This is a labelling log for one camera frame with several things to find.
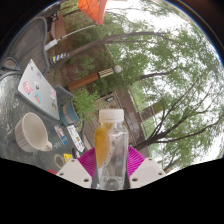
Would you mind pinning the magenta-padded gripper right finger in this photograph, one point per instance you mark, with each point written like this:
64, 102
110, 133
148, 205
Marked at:
136, 162

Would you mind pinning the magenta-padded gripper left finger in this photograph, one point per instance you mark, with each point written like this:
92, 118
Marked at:
86, 163

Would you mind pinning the clear white-capped drink bottle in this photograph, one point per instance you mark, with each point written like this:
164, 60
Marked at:
115, 143

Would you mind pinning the yellow sticker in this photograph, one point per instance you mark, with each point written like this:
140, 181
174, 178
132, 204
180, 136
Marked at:
68, 157

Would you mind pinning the beige tape roll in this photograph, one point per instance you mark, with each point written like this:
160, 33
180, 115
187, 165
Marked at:
56, 161

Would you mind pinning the forked dark-trunk tree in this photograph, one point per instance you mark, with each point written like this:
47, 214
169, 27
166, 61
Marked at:
156, 137

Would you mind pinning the flat round red coaster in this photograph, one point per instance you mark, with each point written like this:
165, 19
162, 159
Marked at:
52, 172

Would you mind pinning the green plant in blue pot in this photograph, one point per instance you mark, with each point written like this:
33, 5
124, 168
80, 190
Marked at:
83, 103

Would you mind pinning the white ribbed mug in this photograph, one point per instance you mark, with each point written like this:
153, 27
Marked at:
30, 133

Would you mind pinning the small grey wicker chair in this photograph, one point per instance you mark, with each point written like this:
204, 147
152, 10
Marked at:
63, 95

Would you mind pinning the silver laptop with stickers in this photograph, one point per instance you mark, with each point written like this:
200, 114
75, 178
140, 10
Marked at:
36, 88

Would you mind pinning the yellow blue striped cone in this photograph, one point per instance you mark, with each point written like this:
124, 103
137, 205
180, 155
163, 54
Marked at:
60, 57

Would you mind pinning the slender grey-trunk tree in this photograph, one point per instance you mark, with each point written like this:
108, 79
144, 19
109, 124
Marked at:
110, 39

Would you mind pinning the orange canopy tent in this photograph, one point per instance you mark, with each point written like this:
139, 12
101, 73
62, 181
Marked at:
93, 10

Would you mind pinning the black wall lantern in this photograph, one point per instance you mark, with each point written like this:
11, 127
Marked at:
109, 98

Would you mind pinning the wooden lamp post with globe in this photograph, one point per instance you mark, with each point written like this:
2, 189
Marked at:
86, 80

